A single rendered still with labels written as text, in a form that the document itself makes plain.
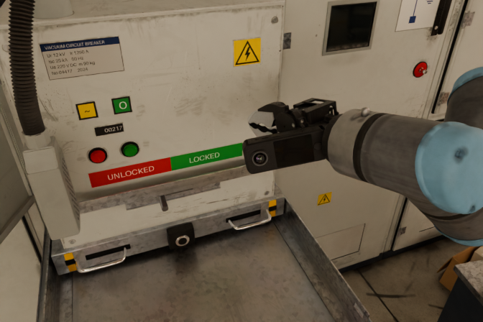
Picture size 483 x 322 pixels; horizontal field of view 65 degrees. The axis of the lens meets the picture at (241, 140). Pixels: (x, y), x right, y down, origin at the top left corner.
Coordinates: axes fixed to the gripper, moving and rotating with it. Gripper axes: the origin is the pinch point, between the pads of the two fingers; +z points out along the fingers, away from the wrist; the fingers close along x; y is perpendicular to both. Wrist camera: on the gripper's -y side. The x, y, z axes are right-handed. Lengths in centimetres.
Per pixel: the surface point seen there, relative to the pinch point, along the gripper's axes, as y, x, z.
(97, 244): -27.3, -23.2, 25.4
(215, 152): 0.0, -9.3, 15.2
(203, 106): -2.0, 2.2, 12.7
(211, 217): -2.6, -25.9, 19.2
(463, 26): 103, -1, 16
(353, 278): 78, -114, 52
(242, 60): 6.2, 9.4, 8.4
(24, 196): -37, -20, 63
